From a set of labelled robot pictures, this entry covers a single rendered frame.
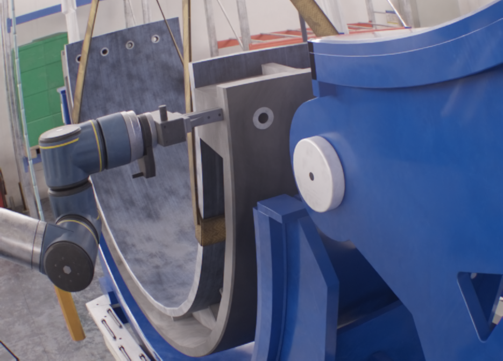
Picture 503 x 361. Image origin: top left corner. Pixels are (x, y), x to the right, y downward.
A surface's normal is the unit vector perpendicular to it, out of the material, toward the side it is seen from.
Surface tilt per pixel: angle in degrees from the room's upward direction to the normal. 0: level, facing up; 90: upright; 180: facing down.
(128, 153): 116
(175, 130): 90
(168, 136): 90
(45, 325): 0
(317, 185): 90
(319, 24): 103
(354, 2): 90
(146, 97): 65
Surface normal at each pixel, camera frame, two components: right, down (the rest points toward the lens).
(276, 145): 0.43, 0.38
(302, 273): -0.89, 0.25
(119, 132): 0.33, -0.20
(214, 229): 0.43, 0.61
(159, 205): 0.14, -0.65
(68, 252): 0.14, 0.17
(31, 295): -0.13, -0.94
